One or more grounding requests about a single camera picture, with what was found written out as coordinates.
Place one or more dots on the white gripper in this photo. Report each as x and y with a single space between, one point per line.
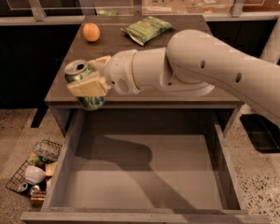
120 70

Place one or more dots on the green soda can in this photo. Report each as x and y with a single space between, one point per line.
75 71

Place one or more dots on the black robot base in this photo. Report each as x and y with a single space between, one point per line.
264 135

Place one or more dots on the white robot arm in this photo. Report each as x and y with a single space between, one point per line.
191 62

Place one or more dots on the open grey top drawer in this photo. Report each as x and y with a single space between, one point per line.
141 166

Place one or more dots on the silver can in basket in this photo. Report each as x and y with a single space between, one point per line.
22 187
34 189

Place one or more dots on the orange fruit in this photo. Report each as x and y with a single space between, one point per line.
91 32

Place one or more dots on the green chip bag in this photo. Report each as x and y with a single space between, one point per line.
146 29

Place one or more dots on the white paper bowl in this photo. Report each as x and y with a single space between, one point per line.
202 91

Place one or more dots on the black wire basket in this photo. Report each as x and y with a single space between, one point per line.
33 159

